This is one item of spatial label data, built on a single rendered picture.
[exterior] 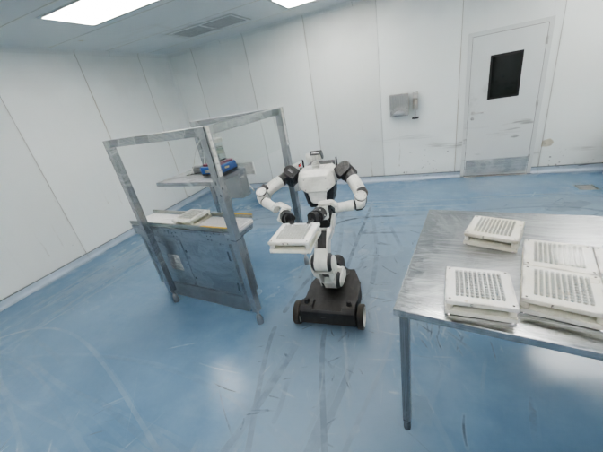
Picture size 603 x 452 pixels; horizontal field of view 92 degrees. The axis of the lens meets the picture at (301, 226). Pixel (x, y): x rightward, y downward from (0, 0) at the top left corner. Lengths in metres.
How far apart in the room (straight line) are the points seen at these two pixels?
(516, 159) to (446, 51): 2.03
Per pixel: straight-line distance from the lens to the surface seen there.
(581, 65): 5.89
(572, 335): 1.44
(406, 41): 5.55
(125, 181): 3.00
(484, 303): 1.35
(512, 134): 5.80
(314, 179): 2.14
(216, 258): 2.75
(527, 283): 1.50
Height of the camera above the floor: 1.80
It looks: 24 degrees down
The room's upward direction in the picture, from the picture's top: 11 degrees counter-clockwise
